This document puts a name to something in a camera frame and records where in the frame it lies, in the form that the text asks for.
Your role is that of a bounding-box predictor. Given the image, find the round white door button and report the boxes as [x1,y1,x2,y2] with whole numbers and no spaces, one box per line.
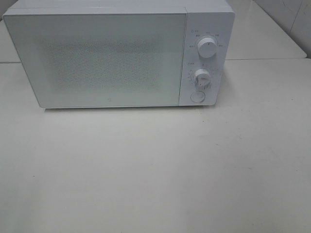
[190,91,205,103]

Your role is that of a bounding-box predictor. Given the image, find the upper white power knob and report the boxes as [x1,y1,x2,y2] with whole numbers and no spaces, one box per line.
[197,36,217,58]

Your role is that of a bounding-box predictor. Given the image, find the white microwave oven body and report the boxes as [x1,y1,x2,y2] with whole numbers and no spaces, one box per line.
[2,0,235,107]

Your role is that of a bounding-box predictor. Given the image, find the white timer knob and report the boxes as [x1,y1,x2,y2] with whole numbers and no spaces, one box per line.
[193,69,211,87]

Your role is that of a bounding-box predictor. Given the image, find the white microwave door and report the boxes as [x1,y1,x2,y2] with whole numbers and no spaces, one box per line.
[4,14,186,108]

